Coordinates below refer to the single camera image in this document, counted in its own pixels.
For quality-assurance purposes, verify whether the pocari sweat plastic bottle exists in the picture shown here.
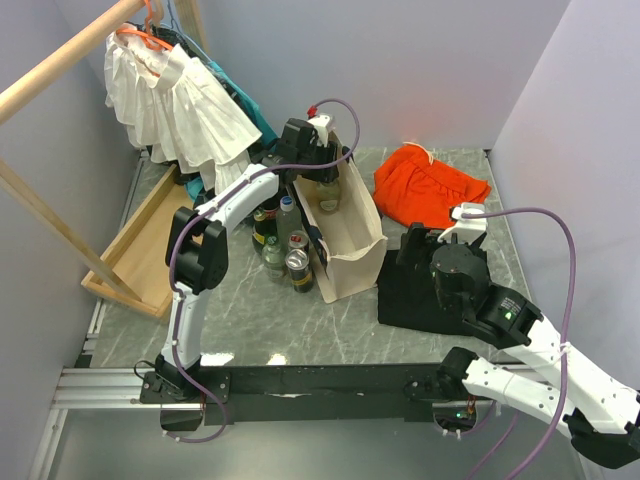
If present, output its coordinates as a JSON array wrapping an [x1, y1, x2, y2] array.
[[276, 196, 303, 245]]

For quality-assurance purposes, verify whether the coca-cola glass bottle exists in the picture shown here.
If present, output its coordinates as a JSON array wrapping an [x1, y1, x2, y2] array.
[[262, 196, 280, 221]]

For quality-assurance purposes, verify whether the black cloth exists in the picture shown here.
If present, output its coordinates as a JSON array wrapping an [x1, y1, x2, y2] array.
[[377, 227, 490, 337]]

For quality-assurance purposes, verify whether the wooden tray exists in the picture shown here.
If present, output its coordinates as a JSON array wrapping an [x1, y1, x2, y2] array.
[[82, 166, 192, 319]]

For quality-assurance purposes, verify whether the red bull can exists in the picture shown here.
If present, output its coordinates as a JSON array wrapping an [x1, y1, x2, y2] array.
[[287, 229, 310, 253]]

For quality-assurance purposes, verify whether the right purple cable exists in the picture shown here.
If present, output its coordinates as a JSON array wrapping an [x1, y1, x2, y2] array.
[[449, 206, 578, 480]]

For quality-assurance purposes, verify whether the clear glass bottle green cap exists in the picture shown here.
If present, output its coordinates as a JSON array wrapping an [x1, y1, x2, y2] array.
[[261, 235, 286, 283]]

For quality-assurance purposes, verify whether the teal garment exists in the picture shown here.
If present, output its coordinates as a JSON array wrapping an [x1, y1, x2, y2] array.
[[185, 60, 278, 207]]

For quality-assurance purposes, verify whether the green glass bottle gold cap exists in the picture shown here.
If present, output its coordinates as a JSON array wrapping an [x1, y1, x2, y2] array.
[[252, 208, 278, 254]]

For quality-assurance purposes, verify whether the orange cloth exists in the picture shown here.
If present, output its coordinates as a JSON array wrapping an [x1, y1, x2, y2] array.
[[373, 143, 491, 229]]

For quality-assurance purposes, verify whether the far clear glass bottle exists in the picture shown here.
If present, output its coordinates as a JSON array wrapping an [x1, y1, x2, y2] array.
[[316, 179, 341, 213]]

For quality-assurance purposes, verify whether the orange clothes hanger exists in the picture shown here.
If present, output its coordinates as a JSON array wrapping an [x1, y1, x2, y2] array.
[[115, 0, 173, 52]]

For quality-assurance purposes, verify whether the wooden clothes rail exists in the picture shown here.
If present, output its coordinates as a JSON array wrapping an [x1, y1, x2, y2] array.
[[0, 0, 208, 301]]

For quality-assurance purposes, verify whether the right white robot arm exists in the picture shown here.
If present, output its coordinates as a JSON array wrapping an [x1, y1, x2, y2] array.
[[397, 223, 639, 469]]

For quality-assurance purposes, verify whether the purple cable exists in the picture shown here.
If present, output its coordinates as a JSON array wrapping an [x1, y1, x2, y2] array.
[[168, 97, 361, 445], [449, 206, 578, 480]]

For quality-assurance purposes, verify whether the white ruffled garment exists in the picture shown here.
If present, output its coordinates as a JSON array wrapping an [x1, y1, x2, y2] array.
[[104, 33, 261, 193]]

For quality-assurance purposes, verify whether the cream canvas tote bag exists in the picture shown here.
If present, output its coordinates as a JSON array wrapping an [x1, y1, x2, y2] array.
[[292, 160, 388, 303]]

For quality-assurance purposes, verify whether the dark soda can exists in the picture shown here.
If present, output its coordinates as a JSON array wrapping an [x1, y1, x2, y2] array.
[[285, 249, 313, 293]]

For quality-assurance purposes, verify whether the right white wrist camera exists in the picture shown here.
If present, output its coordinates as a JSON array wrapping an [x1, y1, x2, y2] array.
[[438, 202, 487, 244]]

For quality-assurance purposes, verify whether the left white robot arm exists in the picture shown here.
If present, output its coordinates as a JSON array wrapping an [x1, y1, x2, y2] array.
[[154, 114, 342, 402]]

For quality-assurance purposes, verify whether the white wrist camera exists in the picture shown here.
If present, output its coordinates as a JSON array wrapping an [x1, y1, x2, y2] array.
[[438, 202, 487, 244], [307, 105, 335, 147]]

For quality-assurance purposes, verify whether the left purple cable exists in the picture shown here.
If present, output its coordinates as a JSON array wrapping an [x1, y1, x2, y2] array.
[[168, 97, 361, 445]]

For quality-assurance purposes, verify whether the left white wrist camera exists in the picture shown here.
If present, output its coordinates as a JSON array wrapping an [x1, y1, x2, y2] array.
[[307, 105, 335, 147]]

